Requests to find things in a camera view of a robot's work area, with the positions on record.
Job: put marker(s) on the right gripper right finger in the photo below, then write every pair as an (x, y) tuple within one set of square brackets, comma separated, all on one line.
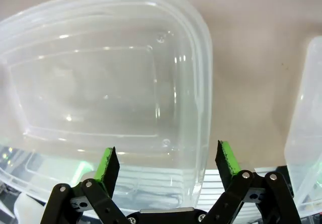
[(231, 168)]

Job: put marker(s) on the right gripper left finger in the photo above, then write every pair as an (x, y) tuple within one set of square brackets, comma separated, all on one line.
[(108, 183)]

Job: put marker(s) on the large clear plastic bin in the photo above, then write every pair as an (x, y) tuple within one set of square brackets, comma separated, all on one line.
[(22, 181)]

